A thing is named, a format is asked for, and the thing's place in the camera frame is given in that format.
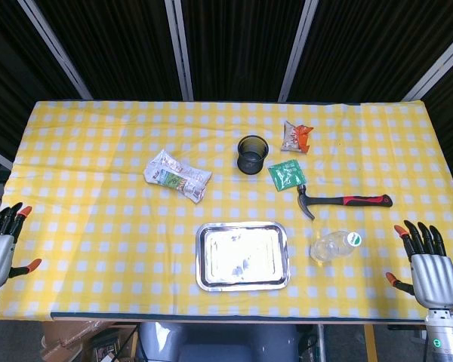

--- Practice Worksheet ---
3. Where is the brown cardboard box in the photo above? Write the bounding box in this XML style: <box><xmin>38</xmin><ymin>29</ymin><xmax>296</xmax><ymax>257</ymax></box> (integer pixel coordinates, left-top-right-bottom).
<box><xmin>40</xmin><ymin>320</ymin><xmax>137</xmax><ymax>362</ymax></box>

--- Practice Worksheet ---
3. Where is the black mesh pen holder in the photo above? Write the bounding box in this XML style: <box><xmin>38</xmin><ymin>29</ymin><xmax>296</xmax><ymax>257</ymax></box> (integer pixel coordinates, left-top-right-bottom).
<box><xmin>236</xmin><ymin>135</ymin><xmax>270</xmax><ymax>176</ymax></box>

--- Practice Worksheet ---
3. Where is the white crumpled snack bag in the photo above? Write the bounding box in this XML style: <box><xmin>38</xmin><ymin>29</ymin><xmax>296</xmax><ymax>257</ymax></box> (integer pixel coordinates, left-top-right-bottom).
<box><xmin>143</xmin><ymin>149</ymin><xmax>213</xmax><ymax>205</ymax></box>

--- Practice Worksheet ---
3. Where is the claw hammer red black handle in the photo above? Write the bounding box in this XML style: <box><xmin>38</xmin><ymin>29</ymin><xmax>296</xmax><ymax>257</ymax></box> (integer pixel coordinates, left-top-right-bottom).
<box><xmin>296</xmin><ymin>183</ymin><xmax>394</xmax><ymax>222</ymax></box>

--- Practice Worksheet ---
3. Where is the stainless steel rectangular tray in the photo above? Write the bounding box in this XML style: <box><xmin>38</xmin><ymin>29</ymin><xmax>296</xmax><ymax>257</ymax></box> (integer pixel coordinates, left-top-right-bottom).
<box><xmin>195</xmin><ymin>221</ymin><xmax>291</xmax><ymax>293</ymax></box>

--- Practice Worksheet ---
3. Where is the silver metal table leg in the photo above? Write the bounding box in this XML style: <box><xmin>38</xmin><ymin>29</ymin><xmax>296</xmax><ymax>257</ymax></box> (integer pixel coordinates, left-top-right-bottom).
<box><xmin>316</xmin><ymin>324</ymin><xmax>328</xmax><ymax>362</ymax></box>

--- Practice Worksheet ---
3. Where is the transparent plastic bottle white cap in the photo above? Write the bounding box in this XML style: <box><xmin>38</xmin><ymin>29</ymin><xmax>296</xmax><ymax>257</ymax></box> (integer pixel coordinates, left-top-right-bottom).
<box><xmin>310</xmin><ymin>230</ymin><xmax>363</xmax><ymax>265</ymax></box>

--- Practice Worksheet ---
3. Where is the orange white snack packet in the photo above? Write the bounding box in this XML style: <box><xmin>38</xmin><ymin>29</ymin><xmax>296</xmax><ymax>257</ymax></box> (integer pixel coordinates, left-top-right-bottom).
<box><xmin>280</xmin><ymin>120</ymin><xmax>314</xmax><ymax>154</ymax></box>

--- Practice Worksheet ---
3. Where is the yellow white checkered tablecloth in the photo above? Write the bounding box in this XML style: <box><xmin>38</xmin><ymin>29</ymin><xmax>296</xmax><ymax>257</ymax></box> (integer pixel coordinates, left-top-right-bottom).
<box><xmin>0</xmin><ymin>100</ymin><xmax>453</xmax><ymax>321</ymax></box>

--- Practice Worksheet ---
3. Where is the white partition frame post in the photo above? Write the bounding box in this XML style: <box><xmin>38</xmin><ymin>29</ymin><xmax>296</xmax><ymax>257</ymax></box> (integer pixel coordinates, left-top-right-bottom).
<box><xmin>278</xmin><ymin>0</ymin><xmax>320</xmax><ymax>102</ymax></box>
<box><xmin>17</xmin><ymin>0</ymin><xmax>94</xmax><ymax>101</ymax></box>
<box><xmin>402</xmin><ymin>28</ymin><xmax>453</xmax><ymax>102</ymax></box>
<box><xmin>164</xmin><ymin>0</ymin><xmax>195</xmax><ymax>102</ymax></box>

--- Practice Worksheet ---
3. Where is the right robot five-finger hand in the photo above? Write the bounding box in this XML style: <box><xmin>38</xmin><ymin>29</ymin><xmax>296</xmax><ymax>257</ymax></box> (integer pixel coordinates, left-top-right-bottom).
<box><xmin>385</xmin><ymin>220</ymin><xmax>453</xmax><ymax>311</ymax></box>

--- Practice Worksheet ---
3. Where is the green tea sachet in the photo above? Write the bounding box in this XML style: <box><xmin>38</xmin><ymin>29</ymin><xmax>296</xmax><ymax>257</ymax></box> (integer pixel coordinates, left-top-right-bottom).
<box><xmin>267</xmin><ymin>158</ymin><xmax>306</xmax><ymax>192</ymax></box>

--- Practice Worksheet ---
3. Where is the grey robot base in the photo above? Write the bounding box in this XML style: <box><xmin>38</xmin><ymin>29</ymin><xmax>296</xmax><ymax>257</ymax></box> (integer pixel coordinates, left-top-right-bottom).
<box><xmin>137</xmin><ymin>322</ymin><xmax>299</xmax><ymax>362</ymax></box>

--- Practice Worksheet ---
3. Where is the yellow table leg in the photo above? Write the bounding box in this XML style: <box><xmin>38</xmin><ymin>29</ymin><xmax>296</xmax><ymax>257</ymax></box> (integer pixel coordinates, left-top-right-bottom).
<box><xmin>364</xmin><ymin>324</ymin><xmax>378</xmax><ymax>362</ymax></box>

